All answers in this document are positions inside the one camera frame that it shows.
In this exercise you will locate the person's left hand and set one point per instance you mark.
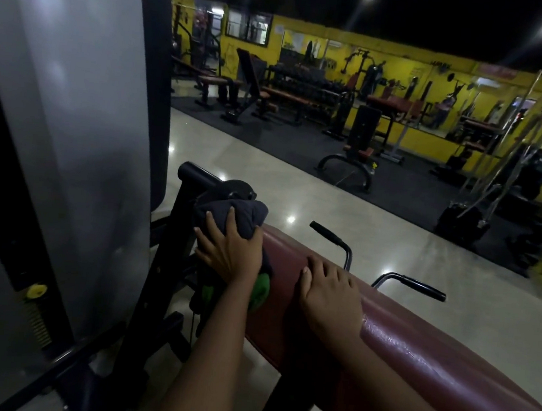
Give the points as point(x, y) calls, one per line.
point(232, 256)

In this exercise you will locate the person's right hand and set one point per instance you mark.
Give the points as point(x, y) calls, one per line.
point(330, 304)

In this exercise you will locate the dark grey green cloth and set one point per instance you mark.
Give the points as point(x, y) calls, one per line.
point(246, 215)

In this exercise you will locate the person's left forearm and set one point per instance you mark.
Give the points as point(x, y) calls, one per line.
point(202, 373)

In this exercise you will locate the person's right forearm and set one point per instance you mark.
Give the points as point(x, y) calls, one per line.
point(400, 397)

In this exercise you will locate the barbell holder with steel bars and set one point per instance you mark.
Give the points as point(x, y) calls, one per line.
point(465, 221)

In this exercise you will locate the maroon flat weight bench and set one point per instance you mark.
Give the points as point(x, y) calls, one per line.
point(213, 82)

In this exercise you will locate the black dumbbell rack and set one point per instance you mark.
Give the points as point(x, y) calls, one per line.
point(306, 89)

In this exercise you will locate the black incline weight bench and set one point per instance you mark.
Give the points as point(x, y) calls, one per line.
point(248, 74)

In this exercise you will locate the yellow weight selector pin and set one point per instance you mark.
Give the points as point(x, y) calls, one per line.
point(35, 291)

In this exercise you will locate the silver weight stack tower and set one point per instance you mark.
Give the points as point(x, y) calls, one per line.
point(78, 122)

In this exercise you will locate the black squat rack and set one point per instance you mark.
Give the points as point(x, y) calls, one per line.
point(196, 38)

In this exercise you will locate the dark framed window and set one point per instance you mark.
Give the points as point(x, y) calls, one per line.
point(248, 27)

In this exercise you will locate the maroon bench with pale frame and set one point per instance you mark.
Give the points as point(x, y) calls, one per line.
point(395, 105)

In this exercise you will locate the long wall mirror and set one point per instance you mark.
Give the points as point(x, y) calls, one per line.
point(408, 72)

